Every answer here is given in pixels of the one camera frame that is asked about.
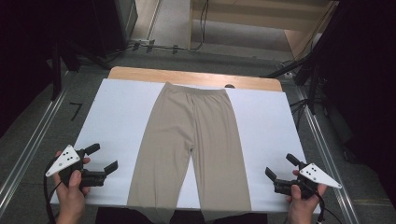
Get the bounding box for power strip with plugs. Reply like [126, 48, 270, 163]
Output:
[129, 38, 188, 54]

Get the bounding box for black floor cables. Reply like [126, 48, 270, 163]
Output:
[289, 98, 310, 132]

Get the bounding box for metal floor rail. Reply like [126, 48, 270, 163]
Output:
[0, 72, 73, 216]
[293, 85, 362, 224]

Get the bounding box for left hand-held gripper cable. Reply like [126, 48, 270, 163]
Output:
[42, 157, 64, 224]

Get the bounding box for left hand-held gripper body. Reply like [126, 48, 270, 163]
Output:
[45, 145, 106, 191]

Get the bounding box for black metal stand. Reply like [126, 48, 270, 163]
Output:
[50, 40, 82, 101]
[261, 55, 321, 116]

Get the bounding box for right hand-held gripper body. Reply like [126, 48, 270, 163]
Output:
[273, 162, 343, 200]

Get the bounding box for person's right hand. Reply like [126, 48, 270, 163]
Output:
[285, 169, 329, 218]

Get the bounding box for right hand-held gripper cable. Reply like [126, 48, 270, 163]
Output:
[311, 186, 327, 224]

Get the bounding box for hanging black cable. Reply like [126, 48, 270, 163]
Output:
[190, 0, 210, 51]

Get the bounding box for dark cabinet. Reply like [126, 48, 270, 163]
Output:
[92, 0, 139, 59]

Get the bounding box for white board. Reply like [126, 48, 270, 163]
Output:
[49, 77, 322, 215]

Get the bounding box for person's left hand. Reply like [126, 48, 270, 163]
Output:
[51, 151, 92, 218]

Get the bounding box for hand-held gripper cable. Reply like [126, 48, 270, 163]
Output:
[311, 186, 327, 224]
[42, 157, 64, 224]

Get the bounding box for beige pants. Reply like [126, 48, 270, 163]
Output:
[126, 81, 252, 224]

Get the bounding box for light wooden furniture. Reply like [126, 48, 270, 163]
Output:
[188, 0, 339, 60]

